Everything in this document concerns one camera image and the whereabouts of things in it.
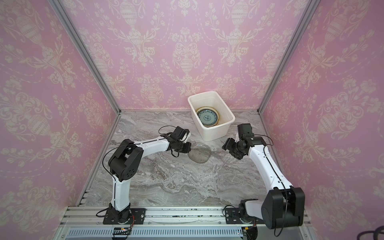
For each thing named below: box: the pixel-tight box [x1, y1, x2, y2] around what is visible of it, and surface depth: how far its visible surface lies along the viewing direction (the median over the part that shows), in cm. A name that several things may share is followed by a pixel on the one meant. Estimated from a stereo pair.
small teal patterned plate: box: [196, 108, 218, 126], surface depth 111 cm
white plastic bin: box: [187, 91, 236, 142], surface depth 105 cm
